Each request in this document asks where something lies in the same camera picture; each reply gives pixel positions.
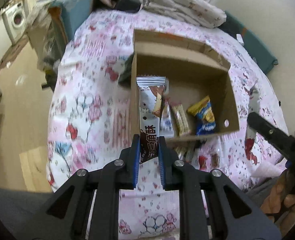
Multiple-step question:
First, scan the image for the white red tube snack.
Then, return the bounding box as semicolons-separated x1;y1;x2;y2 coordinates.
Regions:
160;99;175;138

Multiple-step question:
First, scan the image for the beige plaid wafer packet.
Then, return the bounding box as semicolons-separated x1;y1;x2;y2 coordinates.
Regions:
170;102;191;137

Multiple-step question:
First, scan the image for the yellow blue snack packet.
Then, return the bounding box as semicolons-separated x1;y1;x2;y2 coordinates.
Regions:
186;96;216;135

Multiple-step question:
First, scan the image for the white brown food packet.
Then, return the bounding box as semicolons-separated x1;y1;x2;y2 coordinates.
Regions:
136;76;166;163

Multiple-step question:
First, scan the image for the right hand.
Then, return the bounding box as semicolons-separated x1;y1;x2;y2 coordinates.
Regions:
261;170;295;224

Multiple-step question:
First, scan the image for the red small snack packet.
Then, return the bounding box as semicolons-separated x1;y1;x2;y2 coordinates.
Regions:
198;154;220;171

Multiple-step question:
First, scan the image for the pink cartoon bed sheet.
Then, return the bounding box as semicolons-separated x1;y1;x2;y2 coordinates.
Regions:
46;8;290;240

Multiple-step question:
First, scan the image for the teal headboard cushion right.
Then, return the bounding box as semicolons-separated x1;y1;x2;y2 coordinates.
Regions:
219;11;279;74

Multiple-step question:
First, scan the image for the dark cloth beside box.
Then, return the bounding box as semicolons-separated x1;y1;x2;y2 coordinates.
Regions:
118;54;134;88

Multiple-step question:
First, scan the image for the brown cardboard box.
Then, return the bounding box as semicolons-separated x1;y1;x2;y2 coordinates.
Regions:
130;29;240;136

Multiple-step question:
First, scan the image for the crumpled floral duvet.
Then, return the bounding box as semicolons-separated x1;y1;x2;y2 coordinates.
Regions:
140;0;227;29

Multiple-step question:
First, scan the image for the teal cushion left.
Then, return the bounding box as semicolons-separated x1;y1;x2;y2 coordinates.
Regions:
48;0;93;48

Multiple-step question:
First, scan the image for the white washing machine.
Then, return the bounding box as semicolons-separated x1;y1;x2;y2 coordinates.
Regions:
2;1;26;45

